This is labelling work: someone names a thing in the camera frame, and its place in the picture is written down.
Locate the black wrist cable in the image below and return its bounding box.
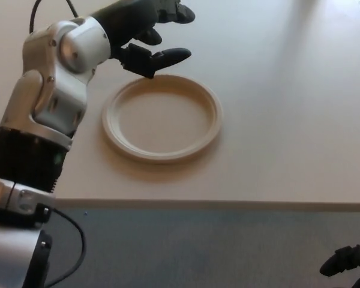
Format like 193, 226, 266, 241
29, 0, 79, 33

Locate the beige paper plate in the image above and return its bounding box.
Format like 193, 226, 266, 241
101, 74, 224, 165

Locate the black forearm cable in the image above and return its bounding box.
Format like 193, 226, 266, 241
44, 206, 87, 287

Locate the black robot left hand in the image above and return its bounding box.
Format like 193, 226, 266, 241
89, 0, 196, 80

